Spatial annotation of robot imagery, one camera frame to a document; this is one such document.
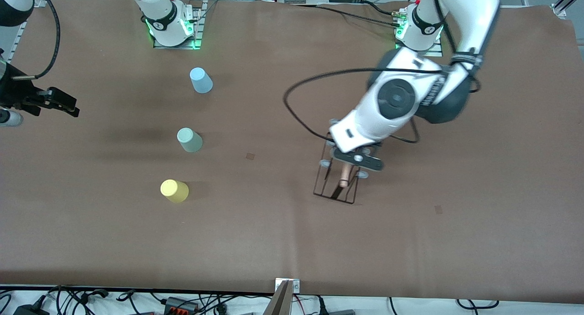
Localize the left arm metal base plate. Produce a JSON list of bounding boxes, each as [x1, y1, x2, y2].
[[395, 36, 444, 57]]

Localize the aluminium corner bracket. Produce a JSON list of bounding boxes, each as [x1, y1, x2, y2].
[[551, 0, 584, 17]]

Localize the slotted aluminium rail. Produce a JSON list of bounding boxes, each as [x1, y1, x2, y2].
[[7, 0, 46, 62]]

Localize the black orange connector box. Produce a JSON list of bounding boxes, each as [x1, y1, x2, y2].
[[164, 297, 200, 314]]

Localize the black base power cable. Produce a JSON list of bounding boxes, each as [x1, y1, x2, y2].
[[317, 4, 402, 27]]

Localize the brown table cover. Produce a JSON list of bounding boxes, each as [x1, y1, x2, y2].
[[0, 0, 584, 304]]

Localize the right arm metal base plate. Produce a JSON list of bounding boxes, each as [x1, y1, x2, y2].
[[153, 0, 203, 50]]

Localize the black wire cup holder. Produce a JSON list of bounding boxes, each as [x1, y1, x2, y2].
[[313, 118, 371, 205]]

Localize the grey tapered post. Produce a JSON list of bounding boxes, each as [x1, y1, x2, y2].
[[264, 281, 293, 315]]

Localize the yellow plastic cup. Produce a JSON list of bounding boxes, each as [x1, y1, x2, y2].
[[160, 179, 189, 203]]

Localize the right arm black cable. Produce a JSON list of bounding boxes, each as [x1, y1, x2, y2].
[[11, 0, 61, 81]]

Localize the pale green plastic cup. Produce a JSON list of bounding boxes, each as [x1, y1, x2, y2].
[[177, 127, 203, 153]]

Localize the light blue plastic cup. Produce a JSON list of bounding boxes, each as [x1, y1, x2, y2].
[[189, 67, 214, 94]]

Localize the black power adapter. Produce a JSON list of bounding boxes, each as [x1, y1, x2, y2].
[[14, 304, 50, 315]]

